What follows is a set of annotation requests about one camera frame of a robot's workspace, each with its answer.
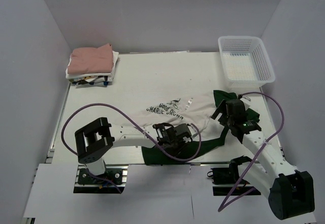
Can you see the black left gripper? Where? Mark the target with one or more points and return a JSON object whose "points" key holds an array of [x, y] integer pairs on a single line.
{"points": [[180, 148]]}

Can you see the pink t-shirt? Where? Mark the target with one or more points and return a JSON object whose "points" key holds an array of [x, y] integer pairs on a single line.
{"points": [[90, 60]]}

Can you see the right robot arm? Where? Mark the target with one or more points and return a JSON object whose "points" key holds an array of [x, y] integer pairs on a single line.
{"points": [[289, 191]]}

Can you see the white and green t-shirt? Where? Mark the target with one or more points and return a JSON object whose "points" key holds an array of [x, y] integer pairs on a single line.
{"points": [[196, 109]]}

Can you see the white plastic basket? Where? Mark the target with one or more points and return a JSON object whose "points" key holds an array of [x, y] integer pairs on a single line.
{"points": [[245, 62]]}

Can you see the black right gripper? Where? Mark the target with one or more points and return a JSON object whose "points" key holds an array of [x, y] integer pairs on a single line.
{"points": [[222, 107]]}

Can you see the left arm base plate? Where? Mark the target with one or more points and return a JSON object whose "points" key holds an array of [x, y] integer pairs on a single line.
{"points": [[112, 182]]}

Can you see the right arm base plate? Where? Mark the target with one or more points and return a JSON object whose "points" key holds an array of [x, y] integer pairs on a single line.
{"points": [[222, 182]]}

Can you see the printed folded t-shirt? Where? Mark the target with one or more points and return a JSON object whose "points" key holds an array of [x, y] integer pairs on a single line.
{"points": [[92, 81]]}

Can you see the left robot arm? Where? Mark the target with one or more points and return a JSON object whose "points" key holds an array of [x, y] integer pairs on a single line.
{"points": [[96, 138]]}

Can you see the white folded t-shirt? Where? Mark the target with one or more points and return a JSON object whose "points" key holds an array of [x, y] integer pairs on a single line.
{"points": [[110, 74]]}

